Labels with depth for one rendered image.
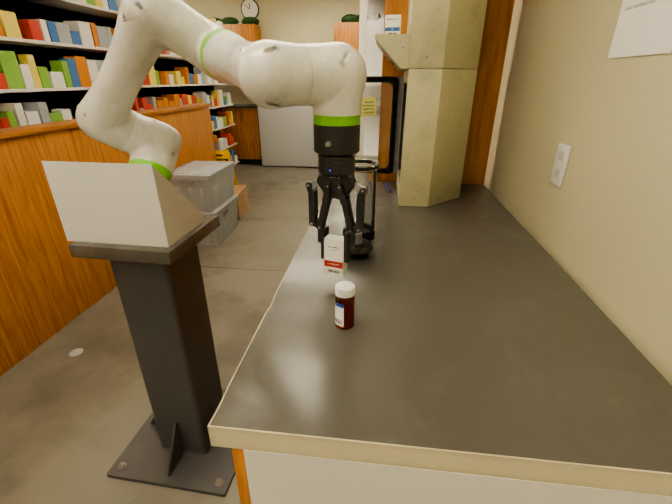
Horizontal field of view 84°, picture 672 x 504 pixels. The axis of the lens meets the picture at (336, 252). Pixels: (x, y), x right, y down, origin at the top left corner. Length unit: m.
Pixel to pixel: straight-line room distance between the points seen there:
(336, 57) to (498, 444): 0.64
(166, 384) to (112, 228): 0.62
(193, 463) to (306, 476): 1.17
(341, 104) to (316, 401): 0.51
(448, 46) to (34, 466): 2.17
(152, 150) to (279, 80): 0.72
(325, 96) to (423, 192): 0.81
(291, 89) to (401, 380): 0.51
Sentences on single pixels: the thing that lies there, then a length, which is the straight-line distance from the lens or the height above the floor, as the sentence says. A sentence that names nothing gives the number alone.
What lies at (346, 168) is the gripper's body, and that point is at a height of 1.22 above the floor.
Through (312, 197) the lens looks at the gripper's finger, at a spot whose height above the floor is 1.15.
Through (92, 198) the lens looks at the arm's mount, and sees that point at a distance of 1.25.
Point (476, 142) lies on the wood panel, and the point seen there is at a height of 1.13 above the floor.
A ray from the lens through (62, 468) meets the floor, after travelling 2.00.
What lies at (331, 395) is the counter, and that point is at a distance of 0.61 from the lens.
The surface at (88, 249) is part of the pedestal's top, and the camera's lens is 1.30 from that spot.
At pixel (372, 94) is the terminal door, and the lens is 1.71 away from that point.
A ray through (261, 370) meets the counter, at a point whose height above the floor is 0.94.
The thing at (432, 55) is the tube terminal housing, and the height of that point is 1.45.
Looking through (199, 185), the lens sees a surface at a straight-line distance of 3.38.
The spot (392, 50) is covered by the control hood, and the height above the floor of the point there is 1.46.
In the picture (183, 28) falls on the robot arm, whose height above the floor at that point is 1.49.
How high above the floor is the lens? 1.38
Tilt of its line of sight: 25 degrees down
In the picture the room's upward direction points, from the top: straight up
